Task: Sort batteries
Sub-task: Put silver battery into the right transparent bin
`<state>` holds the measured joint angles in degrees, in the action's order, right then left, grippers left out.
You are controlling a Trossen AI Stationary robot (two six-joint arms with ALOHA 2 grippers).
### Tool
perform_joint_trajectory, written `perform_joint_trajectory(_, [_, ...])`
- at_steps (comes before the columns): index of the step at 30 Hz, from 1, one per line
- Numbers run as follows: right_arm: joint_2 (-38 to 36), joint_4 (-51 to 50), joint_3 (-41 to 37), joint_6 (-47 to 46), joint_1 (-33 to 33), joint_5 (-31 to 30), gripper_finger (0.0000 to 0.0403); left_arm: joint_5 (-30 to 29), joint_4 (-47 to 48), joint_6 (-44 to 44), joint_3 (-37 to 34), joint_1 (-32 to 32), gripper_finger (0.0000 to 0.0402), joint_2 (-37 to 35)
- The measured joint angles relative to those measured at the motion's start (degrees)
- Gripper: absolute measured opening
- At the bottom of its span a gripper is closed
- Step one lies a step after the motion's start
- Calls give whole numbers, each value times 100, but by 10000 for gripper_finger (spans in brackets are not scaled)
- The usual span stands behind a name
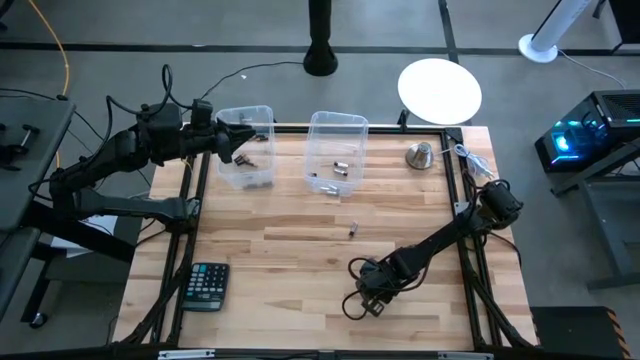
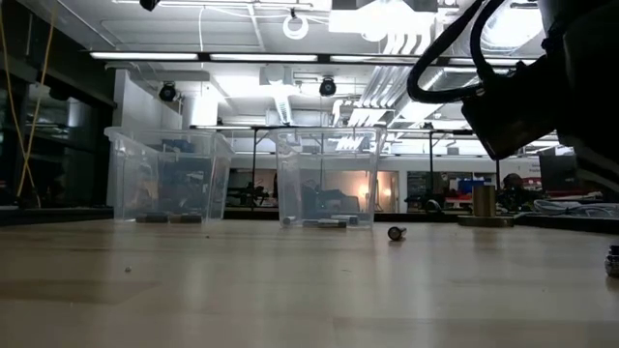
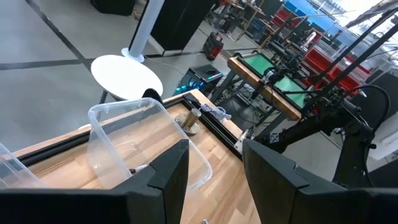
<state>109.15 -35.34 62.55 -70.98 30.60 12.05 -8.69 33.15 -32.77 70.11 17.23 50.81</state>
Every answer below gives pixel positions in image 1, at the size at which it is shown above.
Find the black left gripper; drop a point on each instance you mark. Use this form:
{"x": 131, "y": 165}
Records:
{"x": 205, "y": 140}

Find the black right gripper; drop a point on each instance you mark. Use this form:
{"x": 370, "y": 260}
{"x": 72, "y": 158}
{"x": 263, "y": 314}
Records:
{"x": 377, "y": 280}

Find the clear plastic bin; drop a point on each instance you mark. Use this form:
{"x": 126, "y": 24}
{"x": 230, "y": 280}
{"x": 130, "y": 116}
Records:
{"x": 335, "y": 150}
{"x": 247, "y": 150}

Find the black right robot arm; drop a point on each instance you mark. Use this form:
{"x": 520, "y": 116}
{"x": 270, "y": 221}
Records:
{"x": 450, "y": 235}

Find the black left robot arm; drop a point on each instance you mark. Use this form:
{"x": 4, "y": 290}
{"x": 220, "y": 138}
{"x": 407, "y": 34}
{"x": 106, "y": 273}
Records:
{"x": 115, "y": 155}

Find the silver aluminium bar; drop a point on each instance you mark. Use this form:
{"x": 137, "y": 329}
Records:
{"x": 457, "y": 355}
{"x": 186, "y": 354}

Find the black pole with base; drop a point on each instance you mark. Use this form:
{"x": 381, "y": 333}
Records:
{"x": 320, "y": 55}

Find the silver metal bell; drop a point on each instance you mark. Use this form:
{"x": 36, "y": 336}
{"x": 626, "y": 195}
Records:
{"x": 419, "y": 156}

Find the black calculator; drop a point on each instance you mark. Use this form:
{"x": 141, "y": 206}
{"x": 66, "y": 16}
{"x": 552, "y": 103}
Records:
{"x": 206, "y": 286}

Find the white printed paper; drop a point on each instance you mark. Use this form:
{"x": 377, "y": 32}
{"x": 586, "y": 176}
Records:
{"x": 95, "y": 225}

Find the white round disc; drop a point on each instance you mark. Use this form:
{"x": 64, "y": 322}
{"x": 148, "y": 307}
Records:
{"x": 440, "y": 90}

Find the black mat with hazard stripes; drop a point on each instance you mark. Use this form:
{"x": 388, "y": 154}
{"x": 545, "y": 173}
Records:
{"x": 575, "y": 332}

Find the grey desk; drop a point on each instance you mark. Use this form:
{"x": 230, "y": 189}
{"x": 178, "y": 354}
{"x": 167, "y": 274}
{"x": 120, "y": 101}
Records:
{"x": 30, "y": 165}

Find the black clamp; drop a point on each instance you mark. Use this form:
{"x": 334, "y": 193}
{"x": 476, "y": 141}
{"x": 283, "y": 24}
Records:
{"x": 15, "y": 150}

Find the grey metal stand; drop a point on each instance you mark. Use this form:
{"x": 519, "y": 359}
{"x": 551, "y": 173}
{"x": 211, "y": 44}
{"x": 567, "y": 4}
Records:
{"x": 615, "y": 200}

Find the black computer tower with lights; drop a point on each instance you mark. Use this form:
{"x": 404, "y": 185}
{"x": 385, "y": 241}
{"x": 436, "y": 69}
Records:
{"x": 590, "y": 130}

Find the black caster wheel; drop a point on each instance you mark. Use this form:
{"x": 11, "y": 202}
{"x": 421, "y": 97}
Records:
{"x": 39, "y": 320}

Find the white tower fan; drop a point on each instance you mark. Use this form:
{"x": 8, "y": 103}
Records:
{"x": 542, "y": 45}

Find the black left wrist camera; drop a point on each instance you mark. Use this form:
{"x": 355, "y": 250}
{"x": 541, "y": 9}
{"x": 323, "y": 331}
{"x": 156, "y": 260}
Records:
{"x": 202, "y": 112}

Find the black aluminium table frame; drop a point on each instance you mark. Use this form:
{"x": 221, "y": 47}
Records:
{"x": 300, "y": 129}

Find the silver corner bracket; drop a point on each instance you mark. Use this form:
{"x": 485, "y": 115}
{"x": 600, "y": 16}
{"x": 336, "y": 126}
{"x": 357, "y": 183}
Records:
{"x": 460, "y": 207}

